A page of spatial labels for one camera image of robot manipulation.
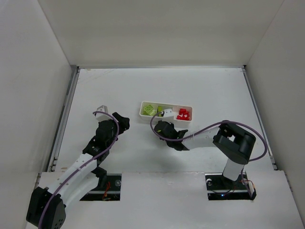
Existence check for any white three-compartment tray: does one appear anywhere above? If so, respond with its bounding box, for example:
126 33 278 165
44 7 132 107
139 101 193 128

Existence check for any red lego pile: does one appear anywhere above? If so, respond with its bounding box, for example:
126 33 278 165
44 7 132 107
176 108 190 121

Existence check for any lime green 2x2 lego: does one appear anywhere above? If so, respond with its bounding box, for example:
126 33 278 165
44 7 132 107
142 104 156 116

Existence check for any lime green 2x4 lego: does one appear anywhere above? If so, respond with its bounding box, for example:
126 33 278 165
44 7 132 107
157 106 166 117

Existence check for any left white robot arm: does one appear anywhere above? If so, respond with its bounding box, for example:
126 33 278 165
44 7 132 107
26 111 130 229

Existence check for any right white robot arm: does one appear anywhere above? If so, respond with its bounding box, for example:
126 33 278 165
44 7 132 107
152 121 256 181

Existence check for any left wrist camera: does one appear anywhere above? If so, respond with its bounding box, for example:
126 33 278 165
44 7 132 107
93 105 110 122

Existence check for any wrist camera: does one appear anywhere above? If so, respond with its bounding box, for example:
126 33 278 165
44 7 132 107
163 108 174 121
93 105 110 122

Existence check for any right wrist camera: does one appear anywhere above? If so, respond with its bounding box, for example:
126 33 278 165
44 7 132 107
163 108 174 121

